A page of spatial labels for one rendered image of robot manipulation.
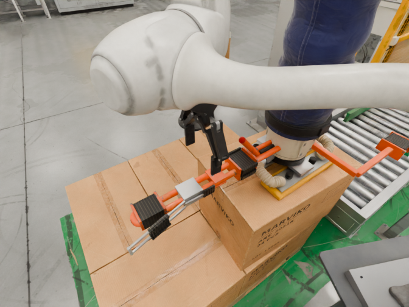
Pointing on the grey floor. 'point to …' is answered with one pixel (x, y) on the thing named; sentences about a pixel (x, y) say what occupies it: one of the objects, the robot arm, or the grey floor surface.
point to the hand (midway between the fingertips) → (202, 155)
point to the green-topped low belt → (30, 9)
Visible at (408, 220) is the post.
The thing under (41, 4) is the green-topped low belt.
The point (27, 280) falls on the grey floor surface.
